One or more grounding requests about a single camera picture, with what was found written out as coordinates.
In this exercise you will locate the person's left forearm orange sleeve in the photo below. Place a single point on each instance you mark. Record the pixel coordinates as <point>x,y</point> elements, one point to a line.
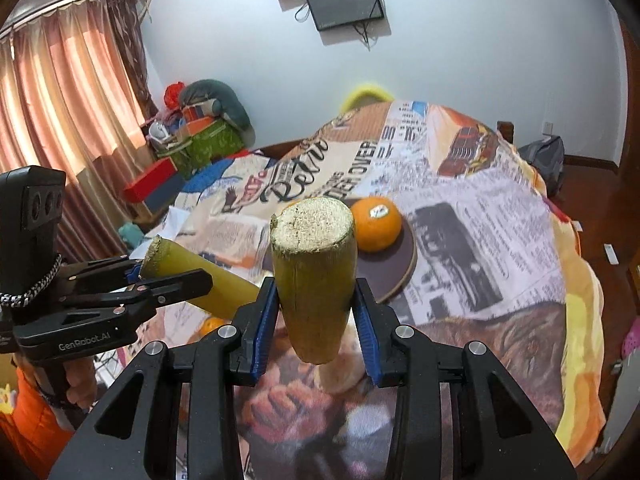
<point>30,425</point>

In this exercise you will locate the pink slipper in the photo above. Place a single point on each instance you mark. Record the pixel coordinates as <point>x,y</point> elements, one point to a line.
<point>631,341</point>

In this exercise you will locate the green patterned bag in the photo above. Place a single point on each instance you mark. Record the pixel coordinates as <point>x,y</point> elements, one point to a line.
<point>210,145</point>

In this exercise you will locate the thick sugarcane piece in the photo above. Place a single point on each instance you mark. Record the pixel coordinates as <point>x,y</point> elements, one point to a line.
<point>315,270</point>

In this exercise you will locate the yellow fuzzy cushion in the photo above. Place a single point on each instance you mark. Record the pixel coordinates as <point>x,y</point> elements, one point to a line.
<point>361,93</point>

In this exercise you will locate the teal cloth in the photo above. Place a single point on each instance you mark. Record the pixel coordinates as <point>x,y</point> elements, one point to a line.
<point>130,235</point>

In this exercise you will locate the pink curtain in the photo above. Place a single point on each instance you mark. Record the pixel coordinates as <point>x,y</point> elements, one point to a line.
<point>60,85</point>

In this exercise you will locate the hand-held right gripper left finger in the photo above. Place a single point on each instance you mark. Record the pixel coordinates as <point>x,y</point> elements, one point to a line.
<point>262,327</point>

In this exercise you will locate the printed blanket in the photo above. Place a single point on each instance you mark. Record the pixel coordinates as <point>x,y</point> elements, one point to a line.
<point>450,260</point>

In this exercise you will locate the orange with sticker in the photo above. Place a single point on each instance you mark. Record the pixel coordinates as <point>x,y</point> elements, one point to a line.
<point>377,225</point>

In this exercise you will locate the red long box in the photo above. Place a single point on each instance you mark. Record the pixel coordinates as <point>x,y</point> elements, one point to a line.
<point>150,180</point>

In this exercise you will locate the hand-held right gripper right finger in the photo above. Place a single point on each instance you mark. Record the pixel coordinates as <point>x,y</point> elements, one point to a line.
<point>368,340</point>

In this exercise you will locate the small black monitor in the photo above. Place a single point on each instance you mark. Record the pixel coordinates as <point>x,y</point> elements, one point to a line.
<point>344,2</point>

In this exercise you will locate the thin sugarcane piece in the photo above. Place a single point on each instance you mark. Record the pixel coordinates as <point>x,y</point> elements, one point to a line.
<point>220,282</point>

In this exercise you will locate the wall socket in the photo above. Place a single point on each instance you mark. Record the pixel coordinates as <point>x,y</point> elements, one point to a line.
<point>548,128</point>

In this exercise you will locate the dark patterned curtain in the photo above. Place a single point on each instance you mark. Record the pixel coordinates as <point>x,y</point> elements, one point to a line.
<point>131,45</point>

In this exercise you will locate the wooden bed frame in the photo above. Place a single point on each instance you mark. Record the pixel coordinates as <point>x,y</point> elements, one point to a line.
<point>505,131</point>

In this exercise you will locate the red plastic bag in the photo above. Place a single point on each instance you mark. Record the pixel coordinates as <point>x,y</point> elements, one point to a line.
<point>174,95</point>

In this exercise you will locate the grey backpack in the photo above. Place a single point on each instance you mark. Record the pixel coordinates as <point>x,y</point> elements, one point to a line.
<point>545,162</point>

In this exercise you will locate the person's left hand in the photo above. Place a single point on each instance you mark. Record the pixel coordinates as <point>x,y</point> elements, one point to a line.
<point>81,375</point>

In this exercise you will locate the brown round board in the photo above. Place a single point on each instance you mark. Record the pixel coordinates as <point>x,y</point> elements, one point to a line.
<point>395,270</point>

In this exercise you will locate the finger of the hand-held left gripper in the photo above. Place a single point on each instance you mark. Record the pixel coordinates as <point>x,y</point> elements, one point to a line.
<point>107,266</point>
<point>165,287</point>

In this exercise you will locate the small orange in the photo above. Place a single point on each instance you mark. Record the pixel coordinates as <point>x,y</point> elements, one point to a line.
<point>212,326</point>

